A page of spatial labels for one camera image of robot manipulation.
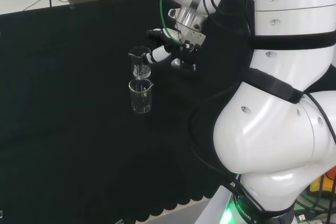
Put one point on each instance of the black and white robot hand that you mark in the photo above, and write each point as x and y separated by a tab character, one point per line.
160	54

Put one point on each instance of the clear glass beaker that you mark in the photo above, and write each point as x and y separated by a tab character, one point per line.
141	98
139	64

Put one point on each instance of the black bench cloth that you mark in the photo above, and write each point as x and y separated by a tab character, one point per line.
65	103

